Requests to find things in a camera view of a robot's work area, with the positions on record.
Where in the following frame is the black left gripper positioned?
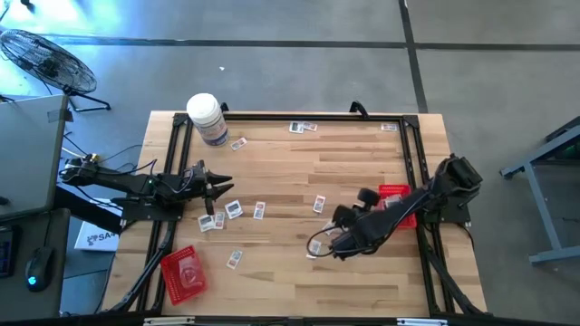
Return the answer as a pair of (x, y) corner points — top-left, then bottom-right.
(182, 158), (236, 217)

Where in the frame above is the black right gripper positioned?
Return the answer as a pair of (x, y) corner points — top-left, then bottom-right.
(330, 187), (382, 262)

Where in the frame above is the red plastic mesh basket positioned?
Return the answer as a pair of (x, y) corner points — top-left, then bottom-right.
(159, 244), (209, 307)
(378, 183), (418, 230)

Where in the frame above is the white wipes canister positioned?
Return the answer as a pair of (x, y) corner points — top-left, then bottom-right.
(186, 92), (230, 148)

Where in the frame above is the white cardboard box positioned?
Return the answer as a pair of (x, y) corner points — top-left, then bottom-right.
(74, 220), (120, 253)

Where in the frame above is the black beam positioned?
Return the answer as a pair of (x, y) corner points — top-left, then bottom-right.
(53, 185), (124, 235)

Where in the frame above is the black computer mouse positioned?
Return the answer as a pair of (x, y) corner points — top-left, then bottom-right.
(24, 246), (54, 292)

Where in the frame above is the black floor fan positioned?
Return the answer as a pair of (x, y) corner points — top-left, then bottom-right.
(0, 29), (112, 113)

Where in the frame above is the black keyboard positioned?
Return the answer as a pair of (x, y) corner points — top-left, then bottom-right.
(0, 225), (15, 278)

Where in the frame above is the dark desk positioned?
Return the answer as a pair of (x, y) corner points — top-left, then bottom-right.
(0, 207), (72, 321)

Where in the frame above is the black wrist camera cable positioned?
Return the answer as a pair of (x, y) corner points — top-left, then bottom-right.
(306, 227), (336, 260)

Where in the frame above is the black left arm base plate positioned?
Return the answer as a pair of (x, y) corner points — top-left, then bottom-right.
(121, 198), (185, 222)

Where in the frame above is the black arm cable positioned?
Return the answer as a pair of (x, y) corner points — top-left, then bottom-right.
(97, 144), (159, 177)

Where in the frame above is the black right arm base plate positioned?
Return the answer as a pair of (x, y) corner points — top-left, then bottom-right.
(423, 194), (472, 225)

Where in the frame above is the white bracket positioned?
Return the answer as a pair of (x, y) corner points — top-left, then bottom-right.
(397, 318), (448, 326)
(143, 316), (196, 326)

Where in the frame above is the grey metal table frame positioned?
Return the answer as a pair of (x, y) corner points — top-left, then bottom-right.
(499, 115), (580, 266)

